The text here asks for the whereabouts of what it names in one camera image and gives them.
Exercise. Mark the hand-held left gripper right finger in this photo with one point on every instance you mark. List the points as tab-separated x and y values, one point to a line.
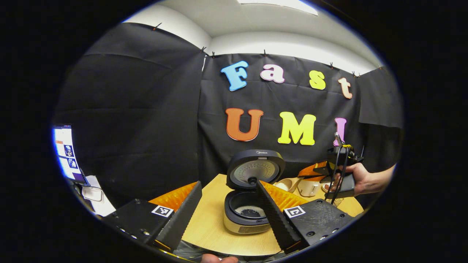
276	219

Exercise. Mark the computer monitor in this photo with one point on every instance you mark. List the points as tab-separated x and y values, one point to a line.
67	153

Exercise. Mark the ceiling light panel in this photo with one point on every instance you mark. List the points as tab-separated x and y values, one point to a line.
281	4

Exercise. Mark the white box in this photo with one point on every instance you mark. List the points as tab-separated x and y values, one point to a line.
98	199

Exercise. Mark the black backdrop cloth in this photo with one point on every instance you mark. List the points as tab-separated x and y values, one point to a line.
153	120

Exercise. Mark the dark grey rice cooker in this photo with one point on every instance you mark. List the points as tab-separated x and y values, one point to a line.
241	219

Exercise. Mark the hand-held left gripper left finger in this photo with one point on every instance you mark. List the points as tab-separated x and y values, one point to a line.
182	219

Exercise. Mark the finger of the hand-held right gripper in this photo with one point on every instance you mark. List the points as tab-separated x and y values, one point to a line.
312	171

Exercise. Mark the clear ribbed chopstick holder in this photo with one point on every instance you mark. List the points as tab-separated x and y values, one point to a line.
337	202

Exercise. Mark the wooden spoon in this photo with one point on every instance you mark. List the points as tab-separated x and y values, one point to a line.
282	186

